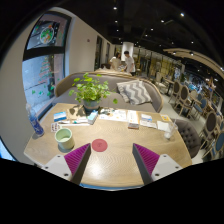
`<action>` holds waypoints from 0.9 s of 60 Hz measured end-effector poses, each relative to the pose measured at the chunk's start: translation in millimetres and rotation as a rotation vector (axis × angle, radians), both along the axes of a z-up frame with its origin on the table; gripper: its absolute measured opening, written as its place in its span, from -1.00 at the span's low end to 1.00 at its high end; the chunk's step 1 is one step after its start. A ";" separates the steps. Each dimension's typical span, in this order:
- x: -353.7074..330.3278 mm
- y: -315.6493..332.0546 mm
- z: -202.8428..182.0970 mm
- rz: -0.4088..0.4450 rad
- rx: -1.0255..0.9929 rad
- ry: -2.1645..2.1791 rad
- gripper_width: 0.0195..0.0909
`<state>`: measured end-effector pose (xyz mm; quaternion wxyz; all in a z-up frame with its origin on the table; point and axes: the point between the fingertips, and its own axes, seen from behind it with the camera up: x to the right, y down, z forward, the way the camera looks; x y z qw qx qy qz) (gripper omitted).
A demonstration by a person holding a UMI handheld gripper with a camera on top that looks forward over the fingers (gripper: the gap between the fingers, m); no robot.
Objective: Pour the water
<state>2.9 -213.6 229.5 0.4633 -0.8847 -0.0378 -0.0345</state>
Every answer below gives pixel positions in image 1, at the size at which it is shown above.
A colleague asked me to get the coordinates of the blue tissue pack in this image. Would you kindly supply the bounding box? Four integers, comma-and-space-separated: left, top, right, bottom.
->
85, 109, 100, 126

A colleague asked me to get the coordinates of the grey curved sofa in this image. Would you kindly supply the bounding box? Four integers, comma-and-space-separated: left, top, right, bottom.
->
53, 70, 165, 114

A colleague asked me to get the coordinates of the white napkin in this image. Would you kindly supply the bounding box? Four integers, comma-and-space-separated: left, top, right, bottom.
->
156, 120, 171, 133

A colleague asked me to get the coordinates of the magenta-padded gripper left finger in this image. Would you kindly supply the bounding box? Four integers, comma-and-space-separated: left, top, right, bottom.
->
41, 142, 92, 186

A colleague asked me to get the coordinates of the dark framed decorated window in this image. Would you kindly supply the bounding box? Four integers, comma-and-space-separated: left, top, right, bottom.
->
21, 11, 73, 118

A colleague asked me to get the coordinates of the green potted plant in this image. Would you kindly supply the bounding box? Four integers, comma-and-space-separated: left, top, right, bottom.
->
68, 71, 119, 113

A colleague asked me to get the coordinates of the flat round red coaster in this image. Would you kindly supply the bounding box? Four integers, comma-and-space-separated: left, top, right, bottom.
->
91, 138, 109, 153

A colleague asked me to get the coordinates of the group of dining chairs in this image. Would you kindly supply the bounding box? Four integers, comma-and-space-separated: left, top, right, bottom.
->
168, 79, 224, 161

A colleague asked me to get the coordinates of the pale green mug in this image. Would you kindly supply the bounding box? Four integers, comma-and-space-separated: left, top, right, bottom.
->
54, 127, 76, 151

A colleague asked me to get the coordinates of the white pen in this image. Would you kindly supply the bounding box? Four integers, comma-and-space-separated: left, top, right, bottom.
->
59, 119, 91, 127

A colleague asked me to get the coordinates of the person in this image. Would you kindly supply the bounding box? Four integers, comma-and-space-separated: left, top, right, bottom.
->
123, 50, 137, 77
109, 51, 123, 72

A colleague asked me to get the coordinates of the white paper packet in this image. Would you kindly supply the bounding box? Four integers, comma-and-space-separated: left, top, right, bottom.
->
139, 113, 158, 129

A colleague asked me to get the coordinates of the white printed leaflet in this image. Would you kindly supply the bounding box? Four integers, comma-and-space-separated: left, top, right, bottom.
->
98, 108, 128, 123

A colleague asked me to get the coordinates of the grey chevron pillow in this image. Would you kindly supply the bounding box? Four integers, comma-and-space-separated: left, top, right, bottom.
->
116, 79, 154, 106

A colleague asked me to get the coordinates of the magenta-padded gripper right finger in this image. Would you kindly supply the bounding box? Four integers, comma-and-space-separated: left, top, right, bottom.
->
131, 142, 184, 186

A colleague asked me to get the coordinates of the flat blue box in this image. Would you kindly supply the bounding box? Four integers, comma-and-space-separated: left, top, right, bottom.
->
53, 111, 68, 123

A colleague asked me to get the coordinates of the small yellow card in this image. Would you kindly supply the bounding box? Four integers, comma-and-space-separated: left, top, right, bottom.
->
159, 114, 172, 123

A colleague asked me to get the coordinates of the group of ceiling lights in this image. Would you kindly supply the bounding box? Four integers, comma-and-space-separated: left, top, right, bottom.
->
111, 4, 201, 58

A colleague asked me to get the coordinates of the clear blue-labelled water bottle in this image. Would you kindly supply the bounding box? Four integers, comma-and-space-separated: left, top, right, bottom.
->
25, 102, 46, 138

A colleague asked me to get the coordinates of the white box with orange print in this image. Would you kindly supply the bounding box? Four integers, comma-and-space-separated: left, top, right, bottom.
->
127, 109, 140, 130

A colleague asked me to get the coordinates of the grey tufted chair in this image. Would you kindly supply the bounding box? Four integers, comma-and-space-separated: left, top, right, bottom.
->
174, 118, 203, 160

